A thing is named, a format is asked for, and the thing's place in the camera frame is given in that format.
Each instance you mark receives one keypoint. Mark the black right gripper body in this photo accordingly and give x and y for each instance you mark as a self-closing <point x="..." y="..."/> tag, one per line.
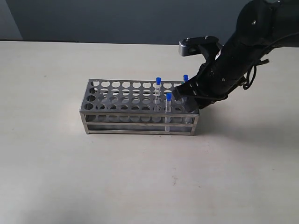
<point x="222" y="72"/>

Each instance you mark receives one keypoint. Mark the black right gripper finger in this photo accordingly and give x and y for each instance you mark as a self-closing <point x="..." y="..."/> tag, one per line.
<point x="204" y="101"/>
<point x="188" y="89"/>

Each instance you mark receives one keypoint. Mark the blue-capped tube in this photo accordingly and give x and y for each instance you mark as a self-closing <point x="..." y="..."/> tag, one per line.
<point x="168" y="107"/>
<point x="187" y="119"/>
<point x="157" y="94"/>
<point x="185" y="78"/>

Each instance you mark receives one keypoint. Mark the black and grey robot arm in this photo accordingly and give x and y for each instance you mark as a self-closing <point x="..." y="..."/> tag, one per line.
<point x="261" y="27"/>

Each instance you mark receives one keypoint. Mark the stainless steel test tube rack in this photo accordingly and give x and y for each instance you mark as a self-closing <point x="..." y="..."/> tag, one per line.
<point x="127" y="106"/>

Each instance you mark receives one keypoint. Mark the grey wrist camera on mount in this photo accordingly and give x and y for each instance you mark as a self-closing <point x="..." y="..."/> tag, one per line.
<point x="205" y="45"/>

